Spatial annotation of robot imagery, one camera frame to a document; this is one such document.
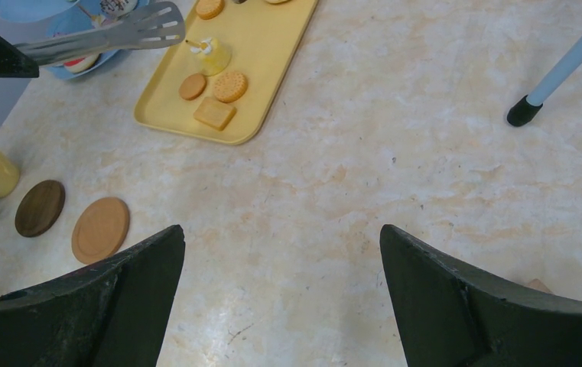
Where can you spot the small wooden block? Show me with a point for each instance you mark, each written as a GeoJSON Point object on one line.
{"type": "Point", "coordinates": [538, 285]}

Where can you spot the chocolate drizzle sprinkle donut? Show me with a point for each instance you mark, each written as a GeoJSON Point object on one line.
{"type": "Point", "coordinates": [117, 8]}

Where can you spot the metal finger of the left gripper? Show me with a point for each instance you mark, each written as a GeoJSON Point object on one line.
{"type": "Point", "coordinates": [154, 26]}

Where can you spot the round orange biscuit top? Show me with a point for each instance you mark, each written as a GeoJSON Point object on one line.
{"type": "Point", "coordinates": [208, 9]}

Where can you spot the blue camera tripod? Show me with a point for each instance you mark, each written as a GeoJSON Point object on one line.
{"type": "Point", "coordinates": [529, 106]}

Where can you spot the yellow serving tray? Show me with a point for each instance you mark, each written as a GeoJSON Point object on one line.
{"type": "Point", "coordinates": [263, 39]}

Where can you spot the round orange biscuit lower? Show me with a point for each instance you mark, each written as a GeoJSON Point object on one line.
{"type": "Point", "coordinates": [192, 86]}

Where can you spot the red frosted donut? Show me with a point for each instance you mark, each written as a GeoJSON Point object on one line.
{"type": "Point", "coordinates": [81, 64]}

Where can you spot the blue three-tier cake stand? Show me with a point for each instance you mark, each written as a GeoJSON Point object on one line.
{"type": "Point", "coordinates": [60, 17]}

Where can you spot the light brown round coaster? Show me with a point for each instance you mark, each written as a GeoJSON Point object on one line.
{"type": "Point", "coordinates": [100, 230]}

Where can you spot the round orange biscuit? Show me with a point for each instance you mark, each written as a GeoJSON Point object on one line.
{"type": "Point", "coordinates": [230, 86]}
{"type": "Point", "coordinates": [192, 86]}
{"type": "Point", "coordinates": [208, 9]}

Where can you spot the dark brown round coaster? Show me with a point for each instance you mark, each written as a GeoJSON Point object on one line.
{"type": "Point", "coordinates": [40, 208]}

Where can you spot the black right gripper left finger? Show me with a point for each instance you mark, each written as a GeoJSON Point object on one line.
{"type": "Point", "coordinates": [113, 312]}

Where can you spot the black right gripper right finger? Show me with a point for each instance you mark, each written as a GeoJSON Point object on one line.
{"type": "Point", "coordinates": [451, 313]}

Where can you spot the round orange biscuit right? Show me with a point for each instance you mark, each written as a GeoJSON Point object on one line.
{"type": "Point", "coordinates": [230, 86]}

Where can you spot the square orange biscuit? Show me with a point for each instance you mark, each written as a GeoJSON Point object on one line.
{"type": "Point", "coordinates": [215, 114]}

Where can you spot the yellow cream puff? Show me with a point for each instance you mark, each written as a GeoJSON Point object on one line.
{"type": "Point", "coordinates": [210, 55]}

